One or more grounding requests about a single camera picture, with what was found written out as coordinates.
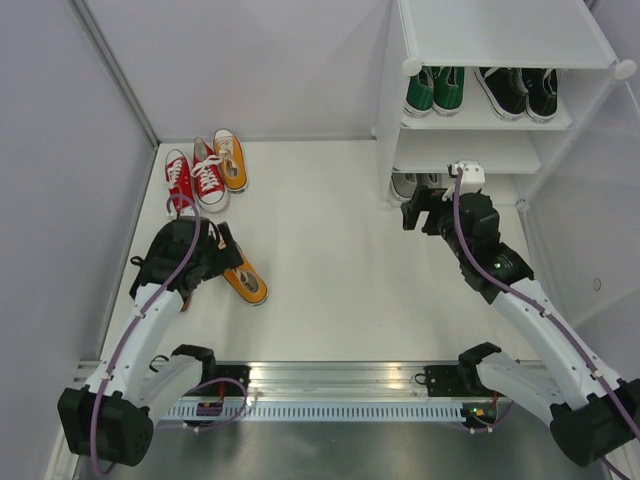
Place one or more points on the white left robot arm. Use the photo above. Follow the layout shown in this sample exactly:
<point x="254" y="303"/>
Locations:
<point x="113" y="415"/>

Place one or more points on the green sneaker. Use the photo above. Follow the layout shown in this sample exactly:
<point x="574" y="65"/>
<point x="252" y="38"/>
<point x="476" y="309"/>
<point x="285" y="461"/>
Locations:
<point x="420" y="94"/>
<point x="448" y="90"/>

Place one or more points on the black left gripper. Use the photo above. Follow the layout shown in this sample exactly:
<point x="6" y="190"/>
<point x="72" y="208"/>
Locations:
<point x="229" y="254"/>

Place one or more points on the white shoe cabinet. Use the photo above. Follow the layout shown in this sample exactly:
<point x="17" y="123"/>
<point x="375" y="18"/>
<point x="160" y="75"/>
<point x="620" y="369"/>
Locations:
<point x="574" y="181"/>

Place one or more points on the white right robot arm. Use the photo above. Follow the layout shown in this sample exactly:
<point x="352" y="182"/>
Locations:
<point x="590" y="409"/>

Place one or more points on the red sneaker left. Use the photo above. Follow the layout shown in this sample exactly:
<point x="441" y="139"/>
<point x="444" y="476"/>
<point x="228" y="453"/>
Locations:
<point x="178" y="174"/>

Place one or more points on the white slotted cable duct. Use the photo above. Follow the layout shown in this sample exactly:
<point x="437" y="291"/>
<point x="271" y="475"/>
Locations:
<point x="447" y="412"/>

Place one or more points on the orange sneaker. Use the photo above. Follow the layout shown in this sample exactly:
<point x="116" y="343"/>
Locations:
<point x="247" y="283"/>
<point x="228" y="148"/>

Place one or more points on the grey sneaker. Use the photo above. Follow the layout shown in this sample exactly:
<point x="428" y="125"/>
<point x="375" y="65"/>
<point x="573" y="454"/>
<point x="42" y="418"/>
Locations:
<point x="431" y="180"/>
<point x="403" y="185"/>

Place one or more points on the aluminium corner frame post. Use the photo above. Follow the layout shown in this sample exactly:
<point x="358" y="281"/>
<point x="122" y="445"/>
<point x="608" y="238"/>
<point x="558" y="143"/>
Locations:
<point x="89" y="24"/>

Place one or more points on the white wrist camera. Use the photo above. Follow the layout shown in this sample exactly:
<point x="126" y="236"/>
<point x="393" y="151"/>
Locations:
<point x="173" y="215"/>
<point x="469" y="173"/>

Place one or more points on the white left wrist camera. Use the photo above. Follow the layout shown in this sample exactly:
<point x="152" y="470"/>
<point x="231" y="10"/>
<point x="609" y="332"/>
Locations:
<point x="173" y="215"/>

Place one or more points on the aluminium mounting rail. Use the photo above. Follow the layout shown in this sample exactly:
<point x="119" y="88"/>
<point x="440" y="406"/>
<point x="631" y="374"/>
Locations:
<point x="317" y="381"/>

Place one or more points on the red sneaker right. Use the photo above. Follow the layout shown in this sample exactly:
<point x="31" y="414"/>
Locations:
<point x="209" y="186"/>

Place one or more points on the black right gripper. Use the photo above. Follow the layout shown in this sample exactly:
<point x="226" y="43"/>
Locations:
<point x="421" y="200"/>

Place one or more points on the red sneaker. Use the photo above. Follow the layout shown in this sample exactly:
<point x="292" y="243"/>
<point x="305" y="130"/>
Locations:
<point x="209" y="186"/>
<point x="178" y="174"/>

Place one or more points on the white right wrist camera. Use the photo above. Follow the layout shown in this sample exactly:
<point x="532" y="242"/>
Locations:
<point x="469" y="173"/>

